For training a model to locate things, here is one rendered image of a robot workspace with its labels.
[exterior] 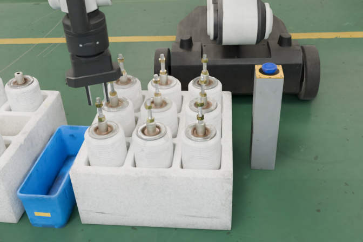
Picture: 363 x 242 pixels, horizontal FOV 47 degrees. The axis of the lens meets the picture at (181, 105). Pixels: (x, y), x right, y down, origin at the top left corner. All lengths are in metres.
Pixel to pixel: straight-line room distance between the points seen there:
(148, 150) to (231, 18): 0.51
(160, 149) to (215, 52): 0.62
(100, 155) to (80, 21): 0.35
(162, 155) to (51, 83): 0.93
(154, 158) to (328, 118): 0.74
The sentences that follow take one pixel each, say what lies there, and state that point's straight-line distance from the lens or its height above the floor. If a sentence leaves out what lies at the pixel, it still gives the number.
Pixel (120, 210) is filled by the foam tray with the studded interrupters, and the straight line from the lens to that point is 1.09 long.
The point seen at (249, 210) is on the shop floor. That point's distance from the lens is 1.15.
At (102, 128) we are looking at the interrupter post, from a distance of 1.01.
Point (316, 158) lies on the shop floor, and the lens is 1.34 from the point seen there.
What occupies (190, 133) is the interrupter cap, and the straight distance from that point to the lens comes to 0.98.
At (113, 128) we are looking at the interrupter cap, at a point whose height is 0.25.
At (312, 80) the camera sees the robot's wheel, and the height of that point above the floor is 0.12.
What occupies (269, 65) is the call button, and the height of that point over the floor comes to 0.33.
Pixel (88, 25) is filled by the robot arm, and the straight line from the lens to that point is 0.84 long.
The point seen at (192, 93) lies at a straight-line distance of 1.16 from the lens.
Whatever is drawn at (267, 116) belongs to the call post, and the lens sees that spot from 1.15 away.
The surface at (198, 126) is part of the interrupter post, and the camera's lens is 0.96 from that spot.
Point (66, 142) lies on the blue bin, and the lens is 1.34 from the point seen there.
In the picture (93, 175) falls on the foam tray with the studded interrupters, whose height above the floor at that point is 0.17.
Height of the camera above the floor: 0.84
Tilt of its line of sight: 33 degrees down
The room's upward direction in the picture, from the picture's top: 3 degrees counter-clockwise
